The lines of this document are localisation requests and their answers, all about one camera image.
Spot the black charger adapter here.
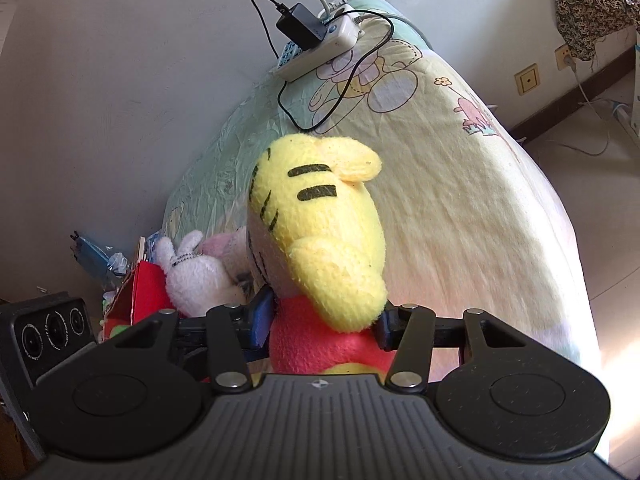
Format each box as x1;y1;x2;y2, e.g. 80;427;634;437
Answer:
276;2;325;53

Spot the white bunny plush toy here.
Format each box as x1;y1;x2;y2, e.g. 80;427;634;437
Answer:
154;230;246;318

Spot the blue plastic packet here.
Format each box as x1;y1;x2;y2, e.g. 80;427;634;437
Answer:
70;230;118;286

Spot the white floor power strip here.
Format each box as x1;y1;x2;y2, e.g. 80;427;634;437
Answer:
612;100;640;136

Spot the black charger cable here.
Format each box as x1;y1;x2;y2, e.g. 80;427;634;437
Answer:
250;0;396;135

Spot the patterned cushion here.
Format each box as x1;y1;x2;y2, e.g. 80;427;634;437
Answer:
552;0;640;61

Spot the red cardboard box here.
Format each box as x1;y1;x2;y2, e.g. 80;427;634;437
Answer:
100;259;173;341

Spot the white floor cable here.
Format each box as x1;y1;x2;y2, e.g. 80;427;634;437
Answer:
567;60;626;157

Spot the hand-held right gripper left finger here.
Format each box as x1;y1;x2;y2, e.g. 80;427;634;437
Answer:
114;287;277;395

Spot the yellow tiger plush toy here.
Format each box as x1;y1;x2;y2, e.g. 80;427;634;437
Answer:
246;132;401;377

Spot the pink plush toy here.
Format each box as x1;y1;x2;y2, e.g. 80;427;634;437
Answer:
199;225;251;286

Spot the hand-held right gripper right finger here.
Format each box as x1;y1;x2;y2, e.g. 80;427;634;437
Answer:
374;302;528;393

